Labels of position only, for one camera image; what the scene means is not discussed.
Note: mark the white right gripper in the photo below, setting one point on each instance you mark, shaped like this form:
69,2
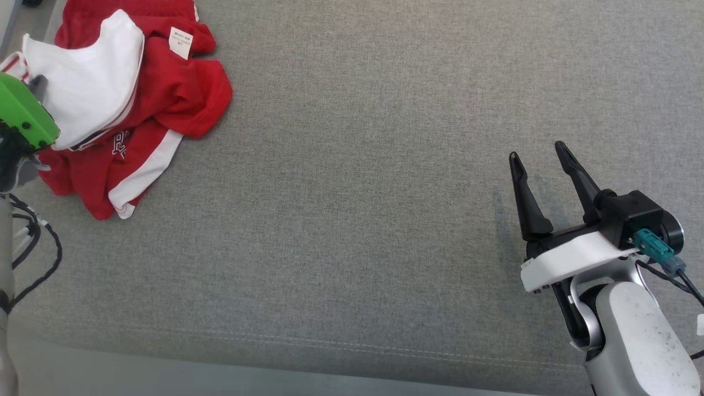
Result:
572,258

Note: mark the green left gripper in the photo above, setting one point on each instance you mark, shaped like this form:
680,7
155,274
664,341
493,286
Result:
22,115

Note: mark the red shorts with white stripe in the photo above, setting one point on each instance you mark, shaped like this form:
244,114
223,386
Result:
88,181

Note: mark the red white Bulls jersey shirt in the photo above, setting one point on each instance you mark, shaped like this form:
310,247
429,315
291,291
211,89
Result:
181,93

